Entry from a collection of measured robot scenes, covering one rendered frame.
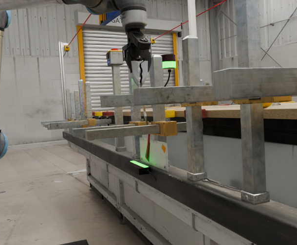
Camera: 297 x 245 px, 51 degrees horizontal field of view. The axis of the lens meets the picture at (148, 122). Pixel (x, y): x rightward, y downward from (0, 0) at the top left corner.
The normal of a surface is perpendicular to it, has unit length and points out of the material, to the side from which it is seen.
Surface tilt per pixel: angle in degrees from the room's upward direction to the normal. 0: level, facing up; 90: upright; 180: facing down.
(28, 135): 90
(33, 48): 90
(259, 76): 90
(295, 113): 90
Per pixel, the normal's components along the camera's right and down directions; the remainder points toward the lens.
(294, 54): -0.87, 0.07
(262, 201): 0.38, 0.03
